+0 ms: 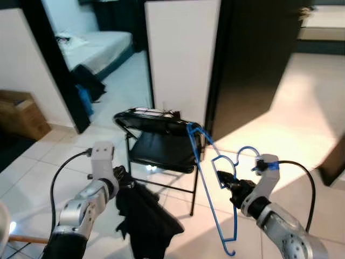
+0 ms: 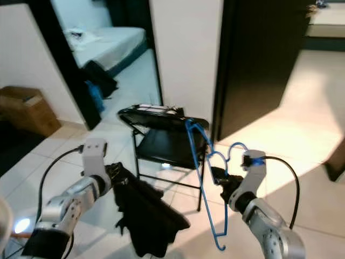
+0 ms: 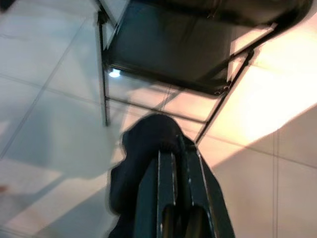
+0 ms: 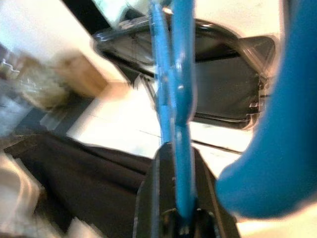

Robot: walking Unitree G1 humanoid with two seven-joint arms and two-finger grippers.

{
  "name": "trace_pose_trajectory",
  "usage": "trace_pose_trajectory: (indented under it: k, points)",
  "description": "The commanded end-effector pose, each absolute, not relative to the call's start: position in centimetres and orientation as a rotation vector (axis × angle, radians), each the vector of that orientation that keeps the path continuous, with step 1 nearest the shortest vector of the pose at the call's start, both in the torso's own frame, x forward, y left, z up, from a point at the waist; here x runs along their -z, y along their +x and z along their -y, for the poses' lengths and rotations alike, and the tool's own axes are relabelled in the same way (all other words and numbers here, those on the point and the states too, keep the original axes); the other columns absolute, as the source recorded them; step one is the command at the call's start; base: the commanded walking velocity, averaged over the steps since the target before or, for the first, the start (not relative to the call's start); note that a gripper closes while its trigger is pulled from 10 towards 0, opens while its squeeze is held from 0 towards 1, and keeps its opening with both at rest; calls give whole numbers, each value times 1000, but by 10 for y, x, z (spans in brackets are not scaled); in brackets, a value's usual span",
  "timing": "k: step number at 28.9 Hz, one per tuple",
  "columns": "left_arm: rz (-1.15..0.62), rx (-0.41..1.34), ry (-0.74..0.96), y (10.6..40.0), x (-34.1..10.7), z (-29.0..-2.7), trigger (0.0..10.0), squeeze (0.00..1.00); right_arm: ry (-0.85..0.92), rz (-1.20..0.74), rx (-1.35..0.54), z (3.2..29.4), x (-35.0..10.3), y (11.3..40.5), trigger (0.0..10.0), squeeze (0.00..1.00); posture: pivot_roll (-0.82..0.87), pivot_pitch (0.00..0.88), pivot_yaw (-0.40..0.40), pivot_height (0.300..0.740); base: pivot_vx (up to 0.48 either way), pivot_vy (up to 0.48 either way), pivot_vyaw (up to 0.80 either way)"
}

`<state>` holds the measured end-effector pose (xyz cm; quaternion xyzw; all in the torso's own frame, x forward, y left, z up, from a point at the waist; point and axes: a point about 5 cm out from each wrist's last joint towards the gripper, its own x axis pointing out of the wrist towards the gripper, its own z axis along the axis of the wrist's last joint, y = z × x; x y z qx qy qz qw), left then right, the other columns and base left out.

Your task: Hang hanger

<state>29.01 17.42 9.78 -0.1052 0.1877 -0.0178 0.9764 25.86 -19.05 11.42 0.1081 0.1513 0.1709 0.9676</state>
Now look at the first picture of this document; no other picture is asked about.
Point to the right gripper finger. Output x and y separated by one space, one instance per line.
227 181

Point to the blue plastic hanger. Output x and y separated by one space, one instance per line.
236 229

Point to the black garment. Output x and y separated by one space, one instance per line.
145 221

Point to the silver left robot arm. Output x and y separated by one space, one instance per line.
81 208

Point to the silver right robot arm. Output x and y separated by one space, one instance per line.
280 226

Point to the black folding chair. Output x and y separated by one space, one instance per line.
161 148

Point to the blue bag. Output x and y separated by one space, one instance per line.
85 100

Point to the dark brown furniture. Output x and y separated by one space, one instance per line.
333 162

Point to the black duffel bag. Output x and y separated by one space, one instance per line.
89 81

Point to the black floor mat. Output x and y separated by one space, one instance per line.
13 151

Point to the wooden stick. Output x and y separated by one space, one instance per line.
27 238

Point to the brown cardboard box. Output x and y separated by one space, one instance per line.
21 116

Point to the white crumpled cloth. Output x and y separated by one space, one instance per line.
69 40

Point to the white bed with dark base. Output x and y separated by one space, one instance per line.
323 21

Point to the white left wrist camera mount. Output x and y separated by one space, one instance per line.
101 159

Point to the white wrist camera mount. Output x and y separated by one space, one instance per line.
267 181
101 159

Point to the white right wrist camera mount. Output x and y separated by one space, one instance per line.
267 181

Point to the black door frame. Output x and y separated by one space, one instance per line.
54 65

